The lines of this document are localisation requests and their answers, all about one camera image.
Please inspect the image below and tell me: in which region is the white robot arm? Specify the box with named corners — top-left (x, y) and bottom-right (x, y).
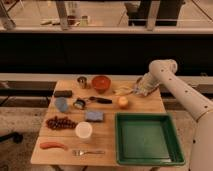
top-left (149, 60), bottom-right (213, 171)

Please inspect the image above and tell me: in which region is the red bowl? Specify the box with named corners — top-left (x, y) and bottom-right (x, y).
top-left (91, 75), bottom-right (111, 94)

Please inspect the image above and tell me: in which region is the banana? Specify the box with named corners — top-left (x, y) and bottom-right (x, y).
top-left (113, 86), bottom-right (133, 96)

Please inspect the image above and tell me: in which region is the yellow apple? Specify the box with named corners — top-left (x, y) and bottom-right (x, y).
top-left (117, 96), bottom-right (129, 109)

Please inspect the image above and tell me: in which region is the small metal cup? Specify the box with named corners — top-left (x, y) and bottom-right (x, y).
top-left (77, 76), bottom-right (87, 89)

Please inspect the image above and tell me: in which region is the blue sponge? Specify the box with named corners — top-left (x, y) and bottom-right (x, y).
top-left (85, 111), bottom-right (104, 122)

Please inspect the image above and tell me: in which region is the small dark tin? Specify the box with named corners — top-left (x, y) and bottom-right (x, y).
top-left (73, 98), bottom-right (86, 110)

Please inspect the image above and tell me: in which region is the blue cup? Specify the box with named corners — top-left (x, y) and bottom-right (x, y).
top-left (54, 97), bottom-right (68, 113)

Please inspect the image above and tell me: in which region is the white plastic cup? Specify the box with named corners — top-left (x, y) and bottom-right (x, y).
top-left (75, 122), bottom-right (93, 140)

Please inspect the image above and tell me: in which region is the black rectangular block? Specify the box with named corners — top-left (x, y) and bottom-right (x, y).
top-left (53, 90), bottom-right (73, 98)

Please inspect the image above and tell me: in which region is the green plastic tray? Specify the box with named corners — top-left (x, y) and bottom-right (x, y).
top-left (115, 113), bottom-right (185, 167)

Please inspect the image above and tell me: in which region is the bunch of red grapes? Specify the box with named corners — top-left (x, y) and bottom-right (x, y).
top-left (46, 116), bottom-right (77, 130)

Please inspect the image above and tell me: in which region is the metal fork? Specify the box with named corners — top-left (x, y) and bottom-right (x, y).
top-left (72, 150), bottom-right (105, 156)

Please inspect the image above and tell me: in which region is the orange carrot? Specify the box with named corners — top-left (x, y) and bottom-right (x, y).
top-left (39, 142), bottom-right (68, 151)

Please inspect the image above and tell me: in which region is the black handled tool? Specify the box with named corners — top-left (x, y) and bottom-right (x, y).
top-left (84, 96), bottom-right (112, 104)

